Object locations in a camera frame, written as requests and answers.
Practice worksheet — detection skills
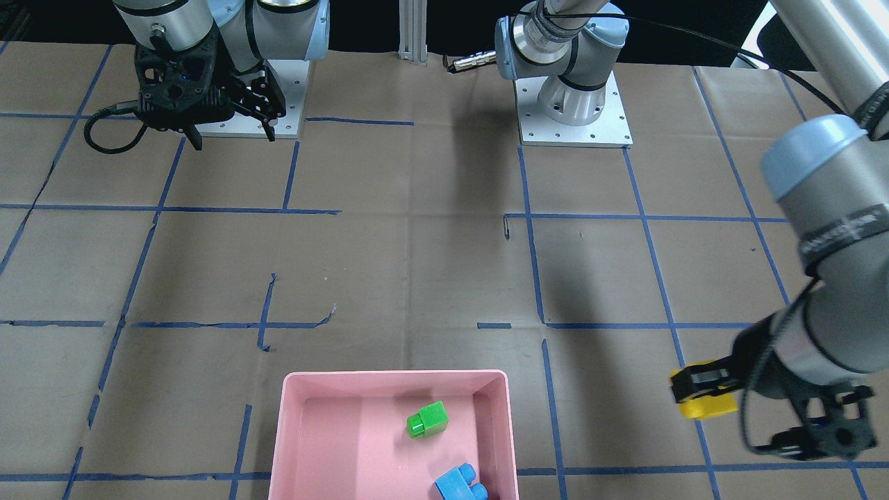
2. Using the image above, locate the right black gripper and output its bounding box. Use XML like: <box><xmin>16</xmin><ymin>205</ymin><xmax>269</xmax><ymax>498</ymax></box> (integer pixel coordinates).
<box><xmin>134</xmin><ymin>35</ymin><xmax>277</xmax><ymax>151</ymax></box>

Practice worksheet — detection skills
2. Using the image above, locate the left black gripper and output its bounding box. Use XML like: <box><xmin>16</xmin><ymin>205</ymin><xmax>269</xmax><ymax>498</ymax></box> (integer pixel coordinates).
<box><xmin>670</xmin><ymin>312</ymin><xmax>877</xmax><ymax>462</ymax></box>

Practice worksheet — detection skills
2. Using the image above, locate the yellow toy block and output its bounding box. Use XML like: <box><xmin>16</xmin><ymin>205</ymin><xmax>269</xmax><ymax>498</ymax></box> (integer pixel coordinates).
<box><xmin>677</xmin><ymin>392</ymin><xmax>738</xmax><ymax>420</ymax></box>

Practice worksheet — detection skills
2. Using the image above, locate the blue toy block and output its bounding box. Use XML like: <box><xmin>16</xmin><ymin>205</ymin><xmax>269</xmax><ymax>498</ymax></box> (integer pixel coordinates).
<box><xmin>433</xmin><ymin>462</ymin><xmax>489</xmax><ymax>500</ymax></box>

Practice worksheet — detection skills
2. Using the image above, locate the green toy block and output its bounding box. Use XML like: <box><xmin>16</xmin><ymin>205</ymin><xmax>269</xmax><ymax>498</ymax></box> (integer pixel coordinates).
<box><xmin>406</xmin><ymin>401</ymin><xmax>450</xmax><ymax>440</ymax></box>

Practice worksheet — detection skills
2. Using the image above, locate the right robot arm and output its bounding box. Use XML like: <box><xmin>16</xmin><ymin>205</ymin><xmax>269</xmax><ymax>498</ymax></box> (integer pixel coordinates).
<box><xmin>90</xmin><ymin>1</ymin><xmax>330</xmax><ymax>151</ymax></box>

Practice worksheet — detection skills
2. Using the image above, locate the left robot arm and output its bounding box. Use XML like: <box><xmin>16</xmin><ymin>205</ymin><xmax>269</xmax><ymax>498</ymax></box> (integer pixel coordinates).
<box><xmin>670</xmin><ymin>1</ymin><xmax>887</xmax><ymax>461</ymax></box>

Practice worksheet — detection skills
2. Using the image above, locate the pink plastic box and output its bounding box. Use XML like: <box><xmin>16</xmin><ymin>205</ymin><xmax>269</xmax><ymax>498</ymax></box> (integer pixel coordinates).
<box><xmin>269</xmin><ymin>369</ymin><xmax>520</xmax><ymax>499</ymax></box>

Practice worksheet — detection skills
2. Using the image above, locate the brown paper table cover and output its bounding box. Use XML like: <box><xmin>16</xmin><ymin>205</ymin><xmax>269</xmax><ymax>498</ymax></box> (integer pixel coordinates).
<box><xmin>1</xmin><ymin>42</ymin><xmax>887</xmax><ymax>499</ymax></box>

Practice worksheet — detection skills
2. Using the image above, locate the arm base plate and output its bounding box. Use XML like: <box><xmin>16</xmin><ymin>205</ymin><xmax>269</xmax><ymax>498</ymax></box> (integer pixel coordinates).
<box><xmin>197</xmin><ymin>60</ymin><xmax>311</xmax><ymax>140</ymax></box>
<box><xmin>514</xmin><ymin>72</ymin><xmax>634</xmax><ymax>149</ymax></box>

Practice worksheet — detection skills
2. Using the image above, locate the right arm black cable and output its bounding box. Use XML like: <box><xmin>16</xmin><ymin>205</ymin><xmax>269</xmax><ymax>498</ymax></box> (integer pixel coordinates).
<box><xmin>83</xmin><ymin>101</ymin><xmax>150</xmax><ymax>155</ymax></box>

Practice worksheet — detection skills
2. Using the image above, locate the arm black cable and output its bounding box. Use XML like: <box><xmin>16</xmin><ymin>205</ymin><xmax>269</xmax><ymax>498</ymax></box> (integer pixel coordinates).
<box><xmin>83</xmin><ymin>101</ymin><xmax>150</xmax><ymax>155</ymax></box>
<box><xmin>542</xmin><ymin>10</ymin><xmax>848</xmax><ymax>115</ymax></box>

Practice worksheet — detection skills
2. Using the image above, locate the aluminium frame post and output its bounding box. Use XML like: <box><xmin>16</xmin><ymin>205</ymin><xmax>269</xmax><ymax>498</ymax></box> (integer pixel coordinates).
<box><xmin>397</xmin><ymin>0</ymin><xmax>429</xmax><ymax>66</ymax></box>

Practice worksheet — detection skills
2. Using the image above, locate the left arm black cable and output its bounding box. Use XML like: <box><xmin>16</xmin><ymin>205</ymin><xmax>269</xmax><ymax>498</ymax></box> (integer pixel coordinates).
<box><xmin>542</xmin><ymin>10</ymin><xmax>848</xmax><ymax>115</ymax></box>

